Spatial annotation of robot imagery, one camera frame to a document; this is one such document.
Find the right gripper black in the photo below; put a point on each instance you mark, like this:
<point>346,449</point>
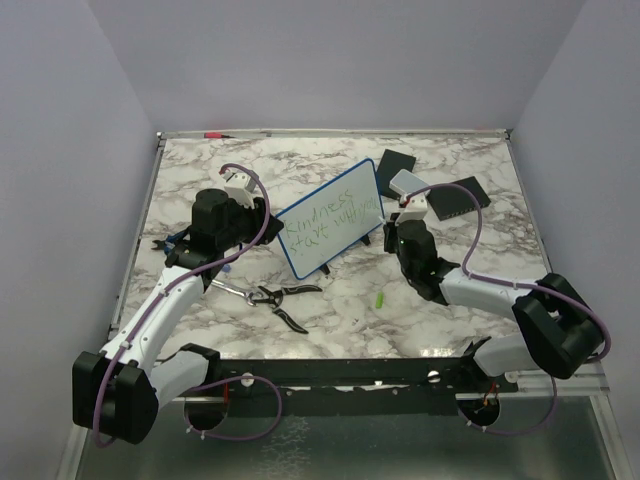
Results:
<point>391,229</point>

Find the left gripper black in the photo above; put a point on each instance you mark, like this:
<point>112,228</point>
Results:
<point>256,214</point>

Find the blue framed whiteboard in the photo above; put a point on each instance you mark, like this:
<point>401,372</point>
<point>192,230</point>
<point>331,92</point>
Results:
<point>331,219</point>

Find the green marker cap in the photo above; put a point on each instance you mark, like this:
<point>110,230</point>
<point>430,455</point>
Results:
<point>380,300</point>

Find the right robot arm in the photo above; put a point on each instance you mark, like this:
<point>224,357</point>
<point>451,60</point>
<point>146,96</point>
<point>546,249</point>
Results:
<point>558,332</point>

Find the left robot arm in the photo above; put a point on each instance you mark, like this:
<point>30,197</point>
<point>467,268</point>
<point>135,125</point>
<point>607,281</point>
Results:
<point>118,391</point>

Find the white small router box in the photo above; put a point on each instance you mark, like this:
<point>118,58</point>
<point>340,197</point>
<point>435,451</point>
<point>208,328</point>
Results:
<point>405,182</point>

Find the black flat box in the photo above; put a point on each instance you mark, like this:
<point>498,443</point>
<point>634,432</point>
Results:
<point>390,164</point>

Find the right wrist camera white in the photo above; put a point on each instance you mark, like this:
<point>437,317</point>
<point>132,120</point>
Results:
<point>415,208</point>

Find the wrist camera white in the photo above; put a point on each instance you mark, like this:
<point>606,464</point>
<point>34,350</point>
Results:
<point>415,208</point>
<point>240,187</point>

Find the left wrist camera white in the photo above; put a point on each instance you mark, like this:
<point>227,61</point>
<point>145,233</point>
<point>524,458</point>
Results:
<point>240,187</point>

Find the black network switch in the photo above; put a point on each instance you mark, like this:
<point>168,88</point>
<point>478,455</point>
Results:
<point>449,202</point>

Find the blue handled cutters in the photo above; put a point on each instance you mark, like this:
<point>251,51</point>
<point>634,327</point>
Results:
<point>167,244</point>

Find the red pen at back rail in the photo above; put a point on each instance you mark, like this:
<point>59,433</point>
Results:
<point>217,135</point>

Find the aluminium table frame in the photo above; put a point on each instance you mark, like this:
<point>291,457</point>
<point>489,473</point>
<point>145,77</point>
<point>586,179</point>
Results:
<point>266,348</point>

